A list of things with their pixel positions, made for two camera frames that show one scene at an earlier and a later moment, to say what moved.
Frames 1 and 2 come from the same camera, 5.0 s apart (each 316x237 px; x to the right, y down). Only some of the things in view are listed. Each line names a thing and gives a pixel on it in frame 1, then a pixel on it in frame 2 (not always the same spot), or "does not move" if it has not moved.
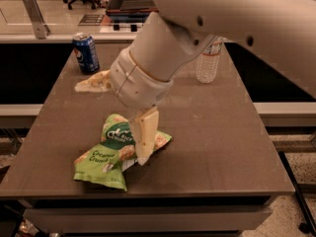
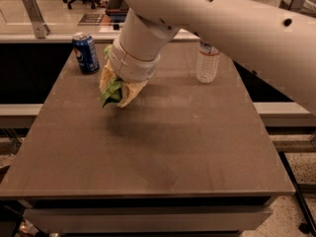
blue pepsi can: (86, 53) does not move
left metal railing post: (39, 26) does not move
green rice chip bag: (116, 152) to (115, 91)
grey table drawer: (127, 219) does not move
